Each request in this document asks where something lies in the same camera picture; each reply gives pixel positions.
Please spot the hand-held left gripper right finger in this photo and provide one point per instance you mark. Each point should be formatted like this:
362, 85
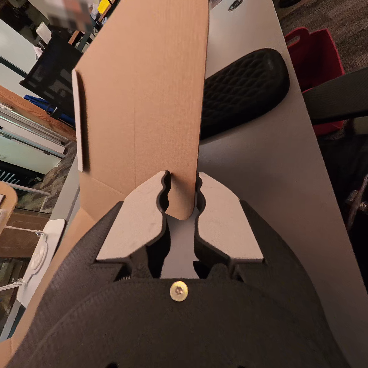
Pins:
227, 224

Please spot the red bag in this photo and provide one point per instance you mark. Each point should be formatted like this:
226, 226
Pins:
313, 57

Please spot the white rounded base plate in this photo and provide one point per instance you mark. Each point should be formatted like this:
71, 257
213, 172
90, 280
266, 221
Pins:
43, 258

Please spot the metal chair base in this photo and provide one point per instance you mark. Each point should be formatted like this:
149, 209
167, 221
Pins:
356, 201

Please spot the yellow bin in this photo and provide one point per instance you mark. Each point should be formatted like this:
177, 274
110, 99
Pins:
104, 6

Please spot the dark grey chair armrest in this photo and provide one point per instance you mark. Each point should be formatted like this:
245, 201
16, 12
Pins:
339, 95

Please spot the metal table grommet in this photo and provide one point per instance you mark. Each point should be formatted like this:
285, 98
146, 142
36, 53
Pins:
235, 5

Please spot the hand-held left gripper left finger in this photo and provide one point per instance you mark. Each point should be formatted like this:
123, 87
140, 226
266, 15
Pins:
135, 224

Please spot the black padded wrist rest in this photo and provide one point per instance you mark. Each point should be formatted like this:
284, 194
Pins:
244, 86

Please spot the large cardboard box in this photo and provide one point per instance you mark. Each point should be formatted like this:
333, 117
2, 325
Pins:
143, 86

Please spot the black mesh chair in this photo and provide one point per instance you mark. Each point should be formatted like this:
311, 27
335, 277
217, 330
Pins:
49, 77

